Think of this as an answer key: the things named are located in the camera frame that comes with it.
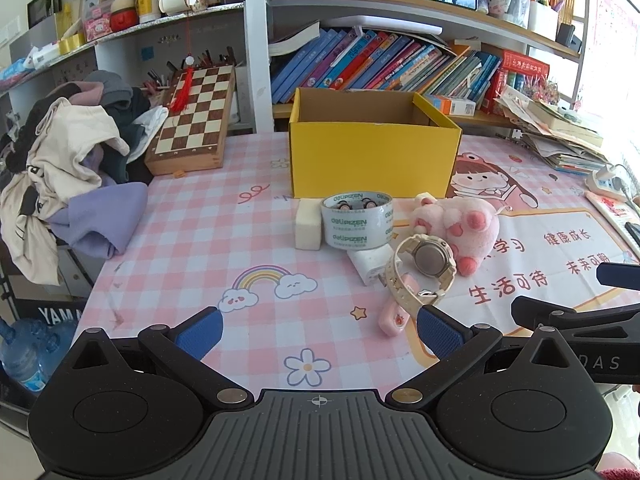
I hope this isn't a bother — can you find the small pink eraser case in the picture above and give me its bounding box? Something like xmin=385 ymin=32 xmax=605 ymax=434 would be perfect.
xmin=378 ymin=273 xmax=420 ymax=337

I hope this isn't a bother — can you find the white charger plug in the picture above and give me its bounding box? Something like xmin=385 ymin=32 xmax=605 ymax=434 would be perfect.
xmin=347 ymin=244 xmax=394 ymax=286

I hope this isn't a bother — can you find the pink plush pig toy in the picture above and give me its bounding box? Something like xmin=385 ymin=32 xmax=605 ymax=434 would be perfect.
xmin=410 ymin=193 xmax=500 ymax=278

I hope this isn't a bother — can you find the clear packing tape roll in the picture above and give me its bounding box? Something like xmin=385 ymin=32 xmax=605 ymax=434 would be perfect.
xmin=320 ymin=192 xmax=394 ymax=250

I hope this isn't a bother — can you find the white power strip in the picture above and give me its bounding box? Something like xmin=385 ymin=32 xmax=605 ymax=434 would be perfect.
xmin=586 ymin=164 xmax=639 ymax=202

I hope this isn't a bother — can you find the pink checkered table mat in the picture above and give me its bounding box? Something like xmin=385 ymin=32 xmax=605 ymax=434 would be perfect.
xmin=80 ymin=133 xmax=639 ymax=392

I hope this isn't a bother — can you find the stack of papers and books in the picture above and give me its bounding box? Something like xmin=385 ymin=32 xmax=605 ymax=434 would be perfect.
xmin=495 ymin=87 xmax=608 ymax=174

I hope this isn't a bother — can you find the white foam block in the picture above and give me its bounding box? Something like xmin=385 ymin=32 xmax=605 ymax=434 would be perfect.
xmin=294 ymin=198 xmax=322 ymax=250

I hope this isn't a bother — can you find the blue water bottle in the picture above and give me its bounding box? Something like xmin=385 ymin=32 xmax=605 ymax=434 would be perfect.
xmin=1 ymin=318 xmax=77 ymax=393

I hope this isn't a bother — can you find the wooden chess board box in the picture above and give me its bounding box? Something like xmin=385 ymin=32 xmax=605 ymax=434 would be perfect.
xmin=144 ymin=64 xmax=235 ymax=177

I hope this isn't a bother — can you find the pile of clothes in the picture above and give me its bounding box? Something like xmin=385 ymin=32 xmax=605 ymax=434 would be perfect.
xmin=1 ymin=70 xmax=169 ymax=286

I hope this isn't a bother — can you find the yellow cardboard box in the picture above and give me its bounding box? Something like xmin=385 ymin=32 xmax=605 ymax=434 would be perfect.
xmin=288 ymin=88 xmax=462 ymax=198

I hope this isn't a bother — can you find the orange white small carton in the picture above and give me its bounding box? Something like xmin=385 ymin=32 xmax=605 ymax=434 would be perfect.
xmin=425 ymin=94 xmax=476 ymax=117

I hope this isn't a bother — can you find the red tassel ornament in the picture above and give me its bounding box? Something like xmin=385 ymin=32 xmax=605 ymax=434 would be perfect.
xmin=169 ymin=55 xmax=195 ymax=114

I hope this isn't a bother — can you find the row of leaning books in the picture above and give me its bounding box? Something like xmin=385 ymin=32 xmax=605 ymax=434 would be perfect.
xmin=270 ymin=23 xmax=559 ymax=114

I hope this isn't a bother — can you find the red white round doll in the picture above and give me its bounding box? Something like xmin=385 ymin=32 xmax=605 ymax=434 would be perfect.
xmin=110 ymin=0 xmax=139 ymax=32

